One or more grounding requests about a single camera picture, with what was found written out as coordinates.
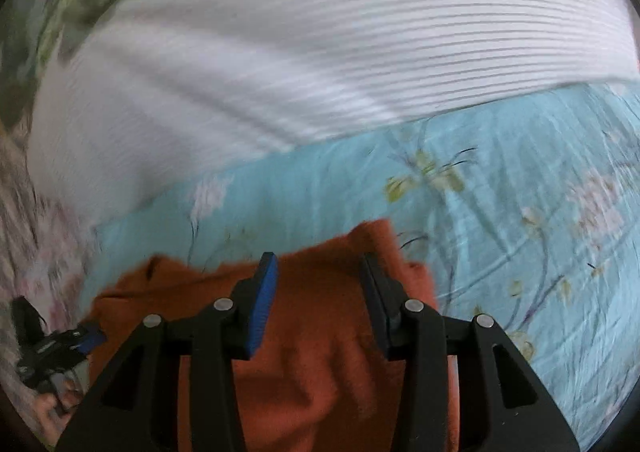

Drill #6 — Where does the orange towel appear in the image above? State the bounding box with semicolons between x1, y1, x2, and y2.
89;219;435;451

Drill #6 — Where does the person's left hand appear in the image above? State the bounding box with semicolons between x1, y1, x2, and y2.
34;380;84;446

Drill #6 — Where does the light blue floral bedsheet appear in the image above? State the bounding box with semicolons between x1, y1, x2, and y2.
79;81;639;449

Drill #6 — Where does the pink floral pillow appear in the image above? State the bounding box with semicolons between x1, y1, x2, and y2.
0;131;101;333

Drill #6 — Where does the white striped duvet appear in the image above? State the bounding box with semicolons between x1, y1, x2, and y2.
27;0;639;223

